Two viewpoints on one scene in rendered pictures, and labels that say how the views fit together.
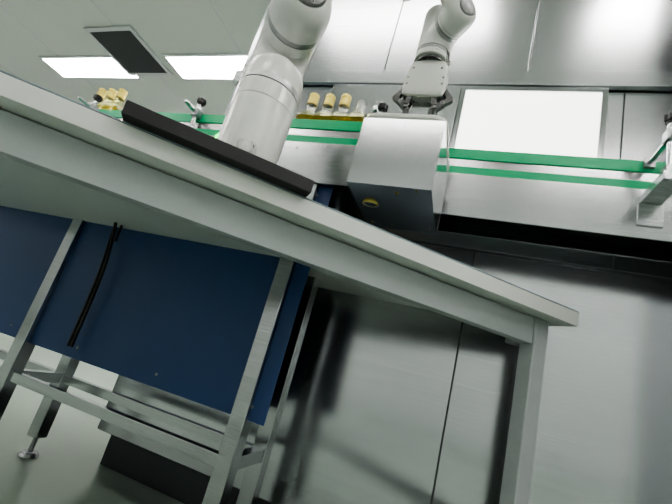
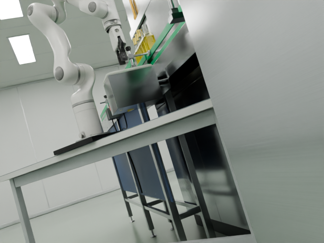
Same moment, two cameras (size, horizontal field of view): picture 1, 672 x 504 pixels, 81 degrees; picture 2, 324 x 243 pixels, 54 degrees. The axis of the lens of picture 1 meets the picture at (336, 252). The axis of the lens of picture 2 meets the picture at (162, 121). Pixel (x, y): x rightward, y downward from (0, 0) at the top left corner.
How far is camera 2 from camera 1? 1.34 m
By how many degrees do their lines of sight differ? 52
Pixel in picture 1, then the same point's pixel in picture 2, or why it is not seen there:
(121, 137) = (60, 158)
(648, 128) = not seen: outside the picture
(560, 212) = (186, 48)
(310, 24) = (67, 80)
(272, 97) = (77, 112)
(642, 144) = not seen: outside the picture
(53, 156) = (60, 169)
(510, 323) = (198, 121)
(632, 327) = not seen: hidden behind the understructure
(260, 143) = (84, 129)
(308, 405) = (216, 178)
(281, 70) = (74, 101)
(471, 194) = (168, 60)
